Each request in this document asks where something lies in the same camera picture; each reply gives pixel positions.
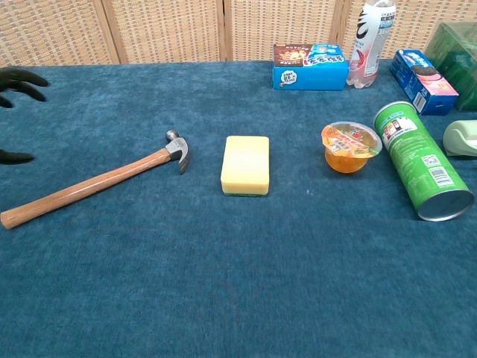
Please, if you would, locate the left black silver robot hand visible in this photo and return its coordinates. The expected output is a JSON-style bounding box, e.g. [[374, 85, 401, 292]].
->
[[0, 67, 50, 166]]

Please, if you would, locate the wooden handle claw hammer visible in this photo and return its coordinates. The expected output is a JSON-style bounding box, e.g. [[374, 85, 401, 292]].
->
[[0, 129, 192, 230]]

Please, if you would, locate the yellow sponge with green base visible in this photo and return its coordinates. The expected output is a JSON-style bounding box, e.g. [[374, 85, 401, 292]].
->
[[220, 135, 271, 197]]

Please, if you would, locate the woven rattan folding screen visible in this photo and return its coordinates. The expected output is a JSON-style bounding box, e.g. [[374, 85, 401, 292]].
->
[[0, 0, 477, 69]]

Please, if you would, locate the blue velvet tablecloth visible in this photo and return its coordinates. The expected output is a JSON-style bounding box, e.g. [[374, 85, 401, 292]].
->
[[0, 58, 477, 358]]

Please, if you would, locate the blue snack box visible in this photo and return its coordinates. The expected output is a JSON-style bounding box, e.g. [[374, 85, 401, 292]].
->
[[272, 43, 350, 91]]

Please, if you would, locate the orange fruit jelly cup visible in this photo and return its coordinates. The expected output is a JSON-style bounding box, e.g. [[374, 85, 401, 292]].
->
[[320, 121, 383, 175]]

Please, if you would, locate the clear drink bottle pink label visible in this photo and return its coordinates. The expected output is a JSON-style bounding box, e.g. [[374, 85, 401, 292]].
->
[[346, 0, 397, 90]]

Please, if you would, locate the blue Oreo cookie box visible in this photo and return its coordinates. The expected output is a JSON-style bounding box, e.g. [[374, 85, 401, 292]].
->
[[389, 48, 460, 116]]

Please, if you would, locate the green chips can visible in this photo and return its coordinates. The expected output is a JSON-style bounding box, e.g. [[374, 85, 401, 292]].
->
[[373, 100, 475, 222]]

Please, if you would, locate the green translucent plastic box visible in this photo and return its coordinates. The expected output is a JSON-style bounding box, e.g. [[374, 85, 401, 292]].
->
[[424, 21, 477, 113]]

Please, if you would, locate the pale green tape dispenser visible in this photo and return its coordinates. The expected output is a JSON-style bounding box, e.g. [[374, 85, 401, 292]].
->
[[442, 119, 477, 157]]

